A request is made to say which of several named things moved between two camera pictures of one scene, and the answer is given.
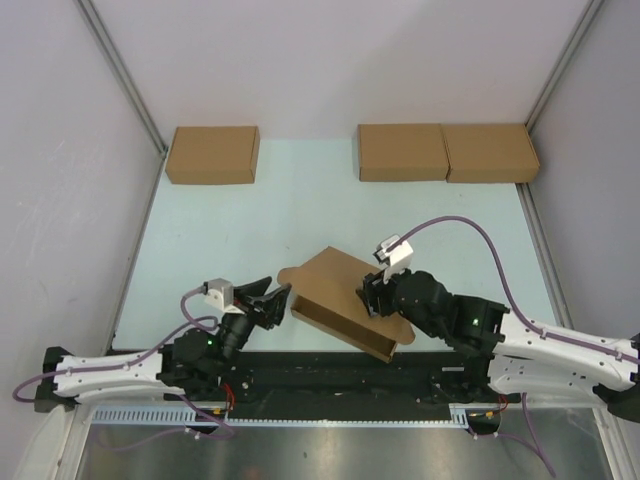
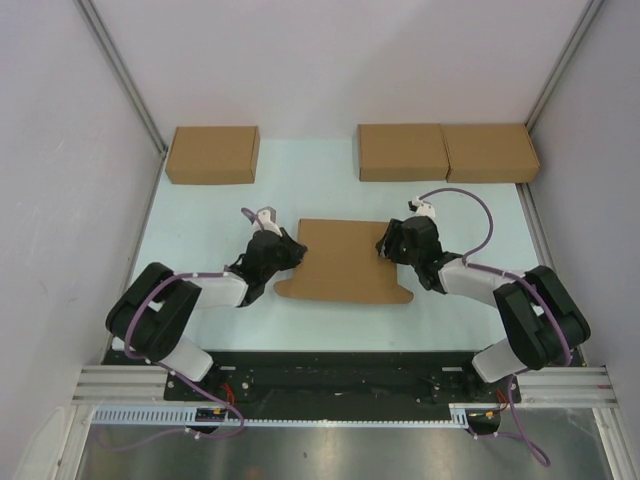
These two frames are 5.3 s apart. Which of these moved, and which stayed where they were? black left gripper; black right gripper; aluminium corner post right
Moved: black right gripper; black left gripper
Stayed: aluminium corner post right
